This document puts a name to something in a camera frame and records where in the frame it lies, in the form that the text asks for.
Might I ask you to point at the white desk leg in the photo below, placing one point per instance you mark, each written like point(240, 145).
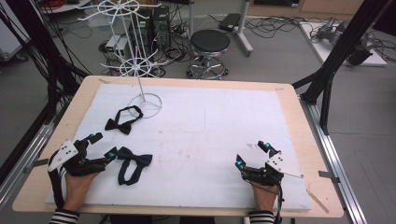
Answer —
point(243, 31)

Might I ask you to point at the black computer tower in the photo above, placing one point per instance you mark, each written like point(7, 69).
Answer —
point(162, 28)

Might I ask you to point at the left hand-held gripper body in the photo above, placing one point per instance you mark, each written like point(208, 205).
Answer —
point(76, 163)

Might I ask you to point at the small black bow tie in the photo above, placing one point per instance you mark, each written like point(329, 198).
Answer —
point(124, 127)

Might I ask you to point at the thin wooden stick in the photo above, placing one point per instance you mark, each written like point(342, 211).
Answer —
point(317, 201)

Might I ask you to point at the person's left hand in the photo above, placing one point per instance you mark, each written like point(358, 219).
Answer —
point(79, 189)

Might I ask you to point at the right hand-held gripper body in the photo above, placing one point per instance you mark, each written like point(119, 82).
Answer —
point(267, 174)

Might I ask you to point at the small white electronics box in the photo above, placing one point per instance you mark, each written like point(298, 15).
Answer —
point(113, 46)

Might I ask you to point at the large dark bow tie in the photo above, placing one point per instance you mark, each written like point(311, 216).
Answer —
point(137, 159)

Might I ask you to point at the aluminium rail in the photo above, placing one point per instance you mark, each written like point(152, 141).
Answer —
point(323, 140)
point(34, 146)

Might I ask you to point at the grey metal bracket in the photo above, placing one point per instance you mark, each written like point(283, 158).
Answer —
point(328, 176)
point(39, 162)

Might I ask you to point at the black flat box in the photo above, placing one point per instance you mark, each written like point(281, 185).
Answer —
point(229, 21)

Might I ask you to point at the white panel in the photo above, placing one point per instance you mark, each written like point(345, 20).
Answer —
point(11, 40)

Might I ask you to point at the light wooden table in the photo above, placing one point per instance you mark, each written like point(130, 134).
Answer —
point(289, 104)

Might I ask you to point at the white floor platform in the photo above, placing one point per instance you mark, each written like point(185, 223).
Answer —
point(327, 51)

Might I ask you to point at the black round stool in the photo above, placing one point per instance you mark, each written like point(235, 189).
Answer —
point(210, 40)

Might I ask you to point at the white foam mat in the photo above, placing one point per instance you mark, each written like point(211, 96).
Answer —
point(202, 140)

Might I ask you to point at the person's right hand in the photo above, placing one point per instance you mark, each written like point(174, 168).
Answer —
point(264, 197)

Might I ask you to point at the black metal frame post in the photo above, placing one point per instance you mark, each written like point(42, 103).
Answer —
point(40, 40)
point(342, 46)

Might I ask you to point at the grey robot equipment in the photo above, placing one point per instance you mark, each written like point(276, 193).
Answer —
point(330, 31)

